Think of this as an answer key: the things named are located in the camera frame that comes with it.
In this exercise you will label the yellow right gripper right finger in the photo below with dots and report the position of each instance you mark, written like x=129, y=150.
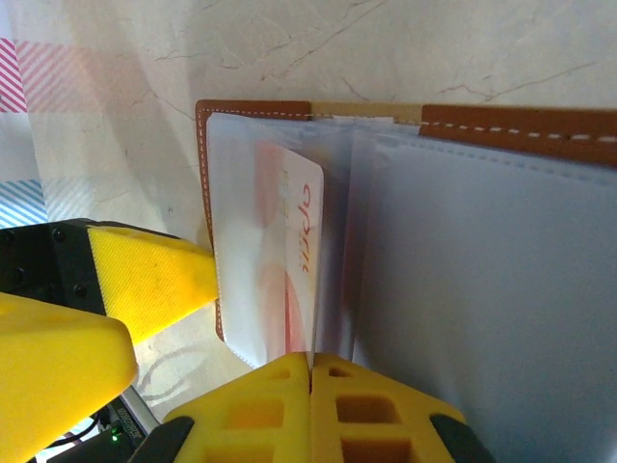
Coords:
x=323, y=410

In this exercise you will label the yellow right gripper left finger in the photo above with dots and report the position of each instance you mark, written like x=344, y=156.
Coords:
x=250, y=410

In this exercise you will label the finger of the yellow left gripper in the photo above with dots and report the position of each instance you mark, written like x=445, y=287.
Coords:
x=154, y=280
x=58, y=366

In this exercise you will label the white card red circle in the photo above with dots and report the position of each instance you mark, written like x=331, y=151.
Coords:
x=299, y=217

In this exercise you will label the brown leather card holder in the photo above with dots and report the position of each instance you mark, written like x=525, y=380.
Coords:
x=482, y=289

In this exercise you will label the black module with green light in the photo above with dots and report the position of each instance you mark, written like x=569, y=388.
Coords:
x=108, y=448

